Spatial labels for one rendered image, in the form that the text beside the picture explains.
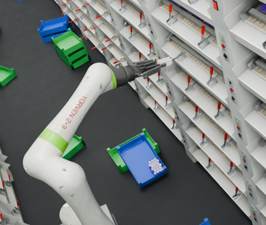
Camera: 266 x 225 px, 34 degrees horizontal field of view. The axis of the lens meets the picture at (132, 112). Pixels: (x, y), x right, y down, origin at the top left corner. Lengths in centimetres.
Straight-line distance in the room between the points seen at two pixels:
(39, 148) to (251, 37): 87
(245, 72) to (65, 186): 75
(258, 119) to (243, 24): 40
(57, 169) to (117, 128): 167
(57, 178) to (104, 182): 133
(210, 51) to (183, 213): 115
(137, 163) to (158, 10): 112
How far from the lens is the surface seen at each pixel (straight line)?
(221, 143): 219
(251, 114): 172
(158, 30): 218
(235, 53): 153
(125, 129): 319
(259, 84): 153
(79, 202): 166
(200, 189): 266
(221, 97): 182
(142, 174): 280
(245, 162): 196
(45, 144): 169
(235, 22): 148
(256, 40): 139
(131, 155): 287
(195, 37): 184
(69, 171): 158
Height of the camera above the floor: 207
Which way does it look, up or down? 39 degrees down
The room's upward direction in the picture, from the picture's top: 21 degrees counter-clockwise
